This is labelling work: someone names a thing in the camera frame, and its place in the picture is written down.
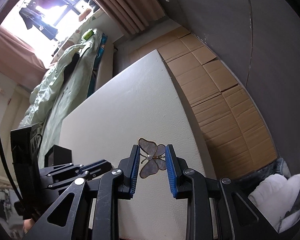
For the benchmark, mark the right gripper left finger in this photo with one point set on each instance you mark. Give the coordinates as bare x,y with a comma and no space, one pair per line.
89,209

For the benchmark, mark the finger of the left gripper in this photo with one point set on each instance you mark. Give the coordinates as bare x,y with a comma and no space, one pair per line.
95,167

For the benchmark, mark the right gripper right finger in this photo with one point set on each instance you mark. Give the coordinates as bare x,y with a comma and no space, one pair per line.
212,201

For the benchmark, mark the butterfly brooch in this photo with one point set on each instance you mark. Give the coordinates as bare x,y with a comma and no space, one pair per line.
154,156

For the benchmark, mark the left hand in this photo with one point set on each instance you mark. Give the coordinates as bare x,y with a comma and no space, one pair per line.
28,224

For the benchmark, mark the flattened cardboard sheets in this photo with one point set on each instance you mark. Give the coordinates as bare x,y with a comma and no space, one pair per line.
235,134

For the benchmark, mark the light green duvet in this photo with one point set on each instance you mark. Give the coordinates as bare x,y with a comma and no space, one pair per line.
43,96

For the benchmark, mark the green bed sheet mattress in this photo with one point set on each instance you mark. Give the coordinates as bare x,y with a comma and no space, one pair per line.
93,70

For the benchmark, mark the black item on bed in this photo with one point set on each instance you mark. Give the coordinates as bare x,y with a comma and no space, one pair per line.
68,70

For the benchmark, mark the green tissue box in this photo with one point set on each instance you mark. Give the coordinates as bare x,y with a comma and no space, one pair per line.
88,34

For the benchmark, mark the left pink curtain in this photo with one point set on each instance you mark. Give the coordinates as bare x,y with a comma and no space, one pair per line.
19,62

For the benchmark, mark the pink curtain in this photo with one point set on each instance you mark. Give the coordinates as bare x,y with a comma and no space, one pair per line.
19,62
132,16

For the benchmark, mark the orange plush toy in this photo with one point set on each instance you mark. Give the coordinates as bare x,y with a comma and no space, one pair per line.
84,14

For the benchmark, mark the hanging dark clothes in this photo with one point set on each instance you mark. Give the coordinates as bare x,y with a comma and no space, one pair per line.
45,15

